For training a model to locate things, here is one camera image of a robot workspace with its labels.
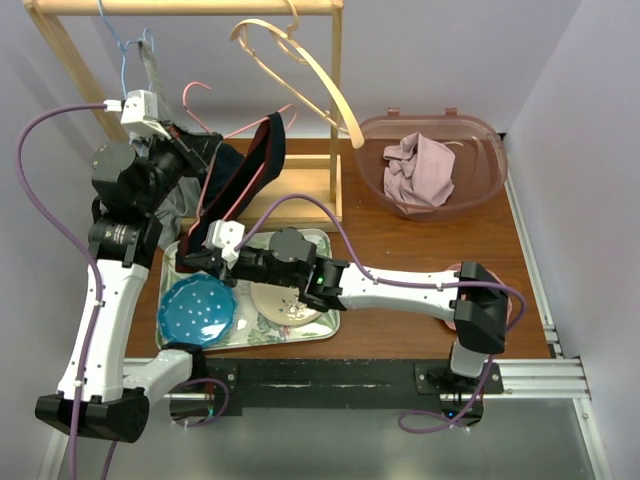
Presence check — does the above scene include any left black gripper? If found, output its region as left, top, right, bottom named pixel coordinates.
left=136, top=119, right=222, bottom=213

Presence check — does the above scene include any navy maroon tank top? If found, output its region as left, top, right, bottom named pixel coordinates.
left=175, top=112, right=286, bottom=273

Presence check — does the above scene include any cream plastic hanger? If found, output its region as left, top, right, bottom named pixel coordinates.
left=230, top=1, right=365, bottom=149

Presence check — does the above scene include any pink tank top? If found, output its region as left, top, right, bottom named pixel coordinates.
left=383, top=132, right=455, bottom=207

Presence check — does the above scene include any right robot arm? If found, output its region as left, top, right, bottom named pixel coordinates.
left=177, top=222, right=509, bottom=393

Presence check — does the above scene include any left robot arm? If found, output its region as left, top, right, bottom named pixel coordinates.
left=35, top=127, right=222, bottom=443

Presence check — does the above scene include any grey tank top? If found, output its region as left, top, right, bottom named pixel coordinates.
left=137, top=40, right=201, bottom=250

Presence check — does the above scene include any light blue hanger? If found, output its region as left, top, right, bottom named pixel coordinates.
left=96, top=0, right=155, bottom=98

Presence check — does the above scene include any blue dotted plate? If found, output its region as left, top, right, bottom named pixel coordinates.
left=157, top=273, right=238, bottom=348

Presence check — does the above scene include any floral rectangular tray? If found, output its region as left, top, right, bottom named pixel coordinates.
left=156, top=242, right=340, bottom=351

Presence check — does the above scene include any cream and blue plate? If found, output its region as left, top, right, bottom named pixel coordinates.
left=250, top=283, right=322, bottom=327

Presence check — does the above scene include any wooden clothes rack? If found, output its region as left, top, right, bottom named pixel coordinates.
left=24, top=1, right=343, bottom=231

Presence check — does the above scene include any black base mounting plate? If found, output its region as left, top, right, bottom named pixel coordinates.
left=169, top=358, right=504, bottom=425

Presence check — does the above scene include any pink dotted plate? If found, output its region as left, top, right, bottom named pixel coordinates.
left=445, top=263, right=513, bottom=331

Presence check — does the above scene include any pink transparent plastic bin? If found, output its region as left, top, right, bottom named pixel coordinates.
left=355, top=108, right=508, bottom=221

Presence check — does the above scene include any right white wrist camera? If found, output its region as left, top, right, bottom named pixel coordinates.
left=203, top=220, right=245, bottom=268

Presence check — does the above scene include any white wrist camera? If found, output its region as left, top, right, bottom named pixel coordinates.
left=203, top=220, right=245, bottom=268
left=104, top=90, right=171, bottom=141

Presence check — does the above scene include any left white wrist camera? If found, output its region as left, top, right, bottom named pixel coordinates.
left=104, top=90, right=171, bottom=141

